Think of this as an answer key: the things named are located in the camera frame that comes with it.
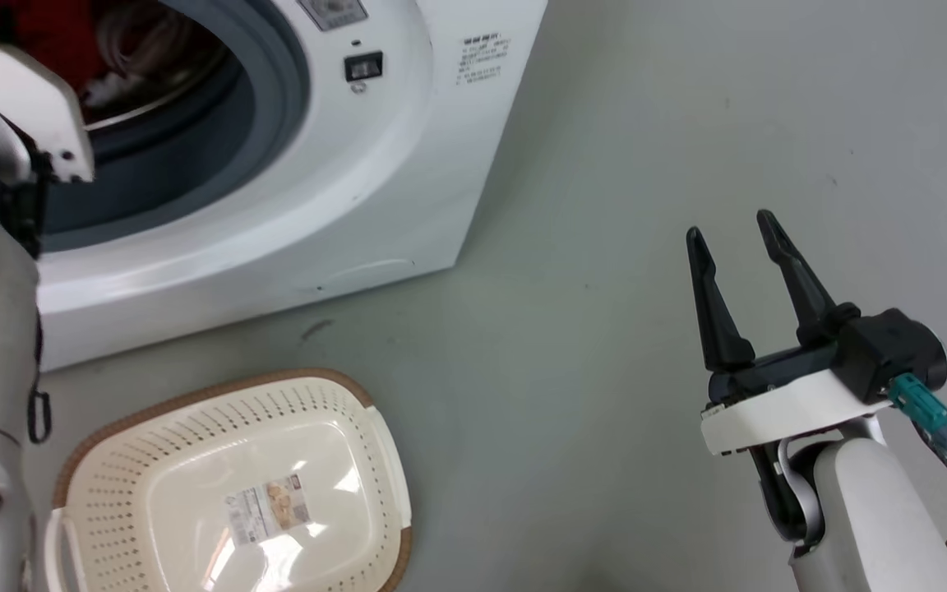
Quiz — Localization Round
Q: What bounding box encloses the grey rectangular panel sticker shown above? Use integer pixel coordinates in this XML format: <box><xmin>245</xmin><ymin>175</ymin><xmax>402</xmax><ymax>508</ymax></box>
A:
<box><xmin>297</xmin><ymin>0</ymin><xmax>369</xmax><ymax>32</ymax></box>

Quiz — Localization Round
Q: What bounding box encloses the printed text label sticker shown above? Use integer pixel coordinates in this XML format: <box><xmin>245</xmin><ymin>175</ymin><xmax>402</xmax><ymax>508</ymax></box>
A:
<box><xmin>456</xmin><ymin>35</ymin><xmax>513</xmax><ymax>86</ymax></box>

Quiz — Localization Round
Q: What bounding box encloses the product label sticker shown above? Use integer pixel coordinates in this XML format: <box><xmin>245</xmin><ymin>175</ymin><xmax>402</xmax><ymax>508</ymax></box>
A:
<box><xmin>224</xmin><ymin>474</ymin><xmax>313</xmax><ymax>548</ymax></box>

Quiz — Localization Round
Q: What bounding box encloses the white front-load washing machine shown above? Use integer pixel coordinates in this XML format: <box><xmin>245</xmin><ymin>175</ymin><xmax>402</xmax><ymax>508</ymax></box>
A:
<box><xmin>0</xmin><ymin>0</ymin><xmax>549</xmax><ymax>372</ymax></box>

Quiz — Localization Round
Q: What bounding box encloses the cream perforated laundry basket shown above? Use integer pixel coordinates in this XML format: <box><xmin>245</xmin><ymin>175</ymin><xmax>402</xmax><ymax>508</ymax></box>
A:
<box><xmin>44</xmin><ymin>368</ymin><xmax>414</xmax><ymax>592</ymax></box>

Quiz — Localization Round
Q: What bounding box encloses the grey rubber door gasket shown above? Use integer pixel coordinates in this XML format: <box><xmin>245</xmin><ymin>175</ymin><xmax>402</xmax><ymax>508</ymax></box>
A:
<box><xmin>36</xmin><ymin>0</ymin><xmax>312</xmax><ymax>254</ymax></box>

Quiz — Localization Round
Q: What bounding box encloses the beige white garment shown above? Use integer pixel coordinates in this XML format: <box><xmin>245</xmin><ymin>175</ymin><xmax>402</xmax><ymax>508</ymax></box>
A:
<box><xmin>79</xmin><ymin>0</ymin><xmax>232</xmax><ymax>112</ymax></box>

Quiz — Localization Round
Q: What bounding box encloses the red garment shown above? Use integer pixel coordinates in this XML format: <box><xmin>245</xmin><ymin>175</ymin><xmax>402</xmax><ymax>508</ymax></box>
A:
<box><xmin>0</xmin><ymin>0</ymin><xmax>117</xmax><ymax>87</ymax></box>

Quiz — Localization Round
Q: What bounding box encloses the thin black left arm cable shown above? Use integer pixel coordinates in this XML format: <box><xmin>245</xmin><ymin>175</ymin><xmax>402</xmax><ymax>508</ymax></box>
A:
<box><xmin>26</xmin><ymin>308</ymin><xmax>53</xmax><ymax>446</ymax></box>

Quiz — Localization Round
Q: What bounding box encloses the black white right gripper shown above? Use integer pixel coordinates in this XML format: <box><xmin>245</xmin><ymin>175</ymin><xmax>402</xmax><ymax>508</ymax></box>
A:
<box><xmin>685</xmin><ymin>209</ymin><xmax>895</xmax><ymax>458</ymax></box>

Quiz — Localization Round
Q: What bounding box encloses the teal cable connector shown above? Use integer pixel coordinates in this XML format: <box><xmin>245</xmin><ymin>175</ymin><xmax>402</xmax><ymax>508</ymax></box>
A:
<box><xmin>887</xmin><ymin>373</ymin><xmax>947</xmax><ymax>455</ymax></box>

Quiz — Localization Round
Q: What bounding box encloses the black door latch socket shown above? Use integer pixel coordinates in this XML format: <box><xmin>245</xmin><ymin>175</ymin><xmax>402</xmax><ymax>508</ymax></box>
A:
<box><xmin>344</xmin><ymin>51</ymin><xmax>385</xmax><ymax>83</ymax></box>

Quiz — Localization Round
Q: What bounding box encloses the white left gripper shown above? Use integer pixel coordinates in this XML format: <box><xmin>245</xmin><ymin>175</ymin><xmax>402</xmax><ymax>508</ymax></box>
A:
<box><xmin>0</xmin><ymin>44</ymin><xmax>96</xmax><ymax>185</ymax></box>

